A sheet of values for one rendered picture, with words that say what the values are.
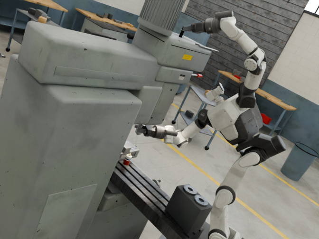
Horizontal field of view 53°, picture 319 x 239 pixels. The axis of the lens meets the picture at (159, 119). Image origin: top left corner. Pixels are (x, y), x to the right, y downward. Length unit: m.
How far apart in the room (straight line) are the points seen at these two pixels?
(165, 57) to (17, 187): 0.99
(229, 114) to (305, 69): 7.39
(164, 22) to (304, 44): 8.00
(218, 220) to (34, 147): 1.51
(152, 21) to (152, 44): 0.15
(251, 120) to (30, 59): 1.44
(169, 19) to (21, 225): 1.24
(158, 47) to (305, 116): 7.84
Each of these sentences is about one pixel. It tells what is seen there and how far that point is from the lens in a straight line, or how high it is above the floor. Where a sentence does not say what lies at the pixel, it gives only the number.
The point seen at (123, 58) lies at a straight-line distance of 1.59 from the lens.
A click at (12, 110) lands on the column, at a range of 1.65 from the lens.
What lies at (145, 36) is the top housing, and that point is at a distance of 1.86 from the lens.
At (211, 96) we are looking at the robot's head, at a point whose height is 1.60.
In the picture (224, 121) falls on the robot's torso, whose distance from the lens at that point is 2.19.
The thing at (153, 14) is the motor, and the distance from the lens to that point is 1.73.
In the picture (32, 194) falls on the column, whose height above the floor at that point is 1.07.
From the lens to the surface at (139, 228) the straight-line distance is 2.80.
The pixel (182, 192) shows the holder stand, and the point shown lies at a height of 1.10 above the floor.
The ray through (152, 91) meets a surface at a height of 1.57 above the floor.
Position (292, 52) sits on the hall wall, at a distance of 9.60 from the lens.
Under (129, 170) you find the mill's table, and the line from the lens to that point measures 2.30.
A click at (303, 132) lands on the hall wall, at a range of 9.41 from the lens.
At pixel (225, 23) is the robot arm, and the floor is 2.07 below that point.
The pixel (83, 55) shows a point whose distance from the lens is 1.44.
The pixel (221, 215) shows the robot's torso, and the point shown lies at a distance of 2.48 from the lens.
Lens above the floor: 2.06
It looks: 20 degrees down
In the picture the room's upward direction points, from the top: 24 degrees clockwise
